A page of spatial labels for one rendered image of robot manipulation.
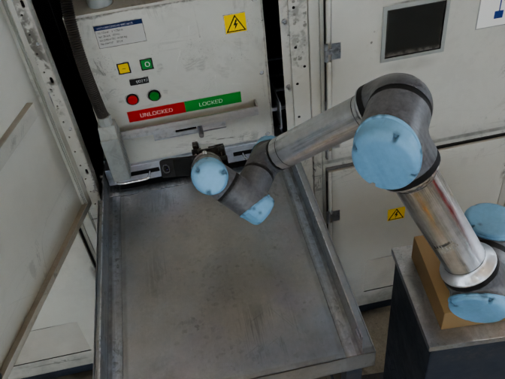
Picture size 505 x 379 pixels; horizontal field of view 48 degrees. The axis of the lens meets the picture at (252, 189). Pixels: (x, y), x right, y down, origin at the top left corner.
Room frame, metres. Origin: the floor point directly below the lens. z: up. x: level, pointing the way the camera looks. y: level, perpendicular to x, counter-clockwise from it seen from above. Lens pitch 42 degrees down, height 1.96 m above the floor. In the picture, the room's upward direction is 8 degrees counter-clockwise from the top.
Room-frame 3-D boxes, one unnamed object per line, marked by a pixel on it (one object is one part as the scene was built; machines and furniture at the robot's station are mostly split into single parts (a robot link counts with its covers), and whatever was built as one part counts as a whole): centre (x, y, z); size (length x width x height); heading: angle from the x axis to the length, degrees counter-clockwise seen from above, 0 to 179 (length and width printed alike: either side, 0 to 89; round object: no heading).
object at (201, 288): (0.98, 0.12, 0.82); 0.68 x 0.62 x 0.06; 5
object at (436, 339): (0.88, -0.52, 0.74); 0.32 x 0.32 x 0.02; 1
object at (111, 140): (1.27, 0.36, 1.04); 0.08 x 0.05 x 0.17; 5
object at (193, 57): (1.36, 0.16, 1.15); 0.48 x 0.01 x 0.48; 95
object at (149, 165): (1.37, 0.16, 0.89); 0.54 x 0.05 x 0.06; 95
